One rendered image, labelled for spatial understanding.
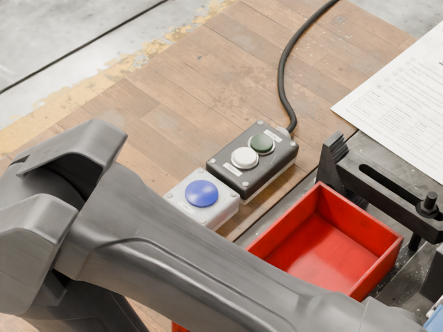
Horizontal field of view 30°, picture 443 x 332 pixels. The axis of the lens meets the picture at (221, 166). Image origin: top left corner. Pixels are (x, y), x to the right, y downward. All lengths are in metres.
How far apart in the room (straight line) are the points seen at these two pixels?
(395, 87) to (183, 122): 0.31
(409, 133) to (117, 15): 1.70
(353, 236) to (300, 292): 0.49
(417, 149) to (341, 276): 0.24
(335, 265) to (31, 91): 1.63
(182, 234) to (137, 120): 0.63
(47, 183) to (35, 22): 2.18
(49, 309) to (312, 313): 0.17
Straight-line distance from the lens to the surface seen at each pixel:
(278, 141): 1.05
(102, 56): 2.56
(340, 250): 0.99
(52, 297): 0.54
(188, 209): 0.97
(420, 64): 1.24
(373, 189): 0.97
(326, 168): 1.00
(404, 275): 0.99
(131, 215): 0.48
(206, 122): 1.11
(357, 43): 1.26
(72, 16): 2.72
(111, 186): 0.49
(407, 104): 1.18
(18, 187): 0.55
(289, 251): 0.98
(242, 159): 1.02
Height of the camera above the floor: 1.70
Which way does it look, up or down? 49 degrees down
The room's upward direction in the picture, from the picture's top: 4 degrees clockwise
